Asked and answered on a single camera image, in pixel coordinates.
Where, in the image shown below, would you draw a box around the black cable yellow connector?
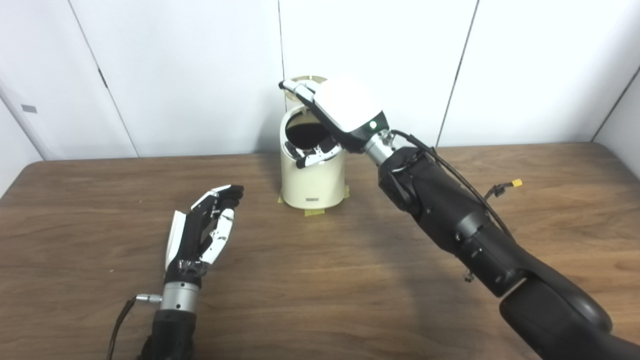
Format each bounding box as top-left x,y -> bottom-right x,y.
482,178 -> 524,201

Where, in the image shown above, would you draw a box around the cream round bin lid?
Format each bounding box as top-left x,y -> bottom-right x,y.
285,75 -> 328,113

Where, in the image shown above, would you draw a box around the cream-colored round bin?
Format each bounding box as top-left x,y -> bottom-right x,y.
279,102 -> 347,210

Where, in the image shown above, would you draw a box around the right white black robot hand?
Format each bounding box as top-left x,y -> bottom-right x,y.
278,76 -> 390,169

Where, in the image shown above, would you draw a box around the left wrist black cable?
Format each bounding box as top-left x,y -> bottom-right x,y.
106,294 -> 163,360

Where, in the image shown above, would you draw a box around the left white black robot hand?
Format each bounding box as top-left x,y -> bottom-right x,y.
164,184 -> 245,286

